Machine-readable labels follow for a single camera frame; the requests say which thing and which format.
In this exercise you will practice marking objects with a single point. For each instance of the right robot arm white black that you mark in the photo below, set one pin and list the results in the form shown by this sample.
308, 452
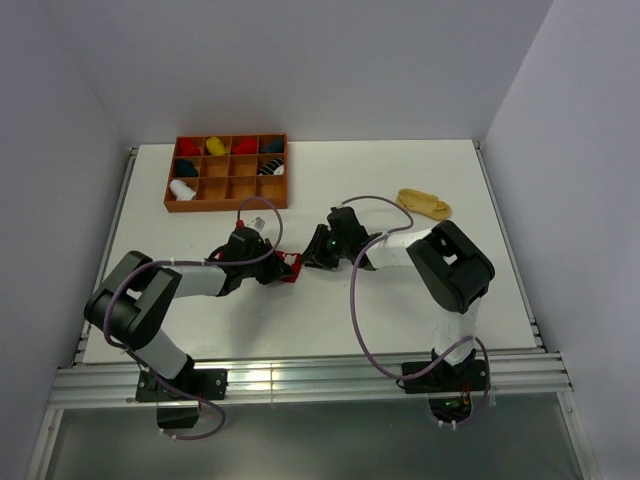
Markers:
453, 269

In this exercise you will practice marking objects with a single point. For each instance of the red santa sock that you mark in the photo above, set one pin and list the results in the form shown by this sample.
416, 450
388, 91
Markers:
293, 263

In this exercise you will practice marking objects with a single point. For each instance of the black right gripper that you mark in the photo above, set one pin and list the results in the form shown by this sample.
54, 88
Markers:
316, 255

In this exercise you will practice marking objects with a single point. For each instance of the yellow rolled sock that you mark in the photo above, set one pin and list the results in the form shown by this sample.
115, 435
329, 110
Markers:
216, 147

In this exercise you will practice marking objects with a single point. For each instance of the dark teal rolled sock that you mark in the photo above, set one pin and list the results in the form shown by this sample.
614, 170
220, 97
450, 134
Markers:
274, 147

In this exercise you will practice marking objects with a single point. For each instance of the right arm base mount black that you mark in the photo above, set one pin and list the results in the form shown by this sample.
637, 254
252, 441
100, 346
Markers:
459, 382

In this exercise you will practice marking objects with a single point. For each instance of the red rolled sock middle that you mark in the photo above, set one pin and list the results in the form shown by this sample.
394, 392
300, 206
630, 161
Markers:
244, 145

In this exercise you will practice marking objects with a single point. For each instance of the beige flat sock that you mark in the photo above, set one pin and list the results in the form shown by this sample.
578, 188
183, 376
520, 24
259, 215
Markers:
424, 204

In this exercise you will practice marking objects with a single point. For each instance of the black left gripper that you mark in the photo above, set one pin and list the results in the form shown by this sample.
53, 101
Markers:
275, 270

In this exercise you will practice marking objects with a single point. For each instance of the wooden compartment tray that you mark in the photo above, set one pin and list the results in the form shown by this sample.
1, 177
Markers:
230, 181

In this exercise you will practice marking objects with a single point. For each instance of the red rolled sock left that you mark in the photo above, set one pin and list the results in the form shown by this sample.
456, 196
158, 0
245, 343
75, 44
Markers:
187, 147

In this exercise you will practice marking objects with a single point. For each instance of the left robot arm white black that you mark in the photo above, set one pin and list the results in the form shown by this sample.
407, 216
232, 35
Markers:
130, 305

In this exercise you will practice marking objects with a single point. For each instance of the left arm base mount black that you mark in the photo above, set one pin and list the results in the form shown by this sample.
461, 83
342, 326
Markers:
180, 403

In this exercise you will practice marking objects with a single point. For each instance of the red rolled sock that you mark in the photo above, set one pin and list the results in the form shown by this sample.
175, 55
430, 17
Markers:
187, 147
244, 145

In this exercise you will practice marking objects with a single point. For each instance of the dark navy rolled sock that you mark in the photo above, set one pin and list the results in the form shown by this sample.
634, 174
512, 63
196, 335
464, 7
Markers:
184, 169

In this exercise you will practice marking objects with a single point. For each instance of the black white striped rolled sock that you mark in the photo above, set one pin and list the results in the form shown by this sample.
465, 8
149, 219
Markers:
271, 166

